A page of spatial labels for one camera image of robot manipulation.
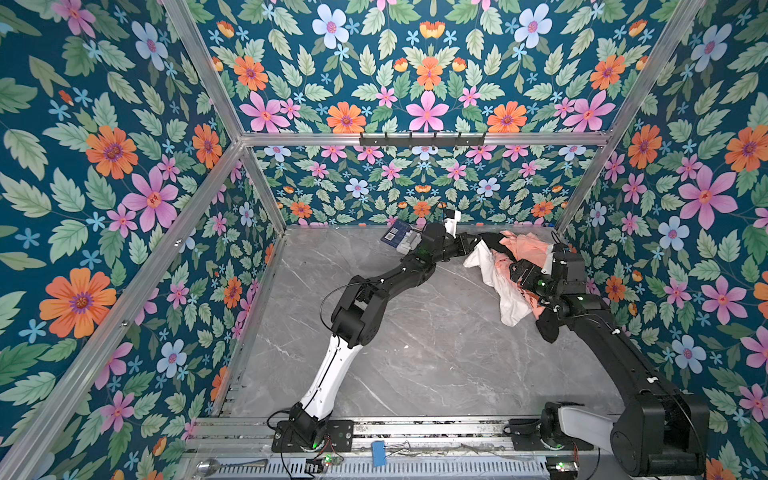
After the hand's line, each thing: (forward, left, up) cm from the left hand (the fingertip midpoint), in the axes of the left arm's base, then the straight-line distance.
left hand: (489, 231), depth 87 cm
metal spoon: (-51, +74, -22) cm, 92 cm away
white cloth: (-12, -10, -21) cm, 26 cm away
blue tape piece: (-50, +34, -24) cm, 66 cm away
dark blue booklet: (+21, +28, -22) cm, 41 cm away
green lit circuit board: (-51, +46, -23) cm, 72 cm away
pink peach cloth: (+4, -17, -14) cm, 22 cm away
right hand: (-11, -8, -5) cm, 15 cm away
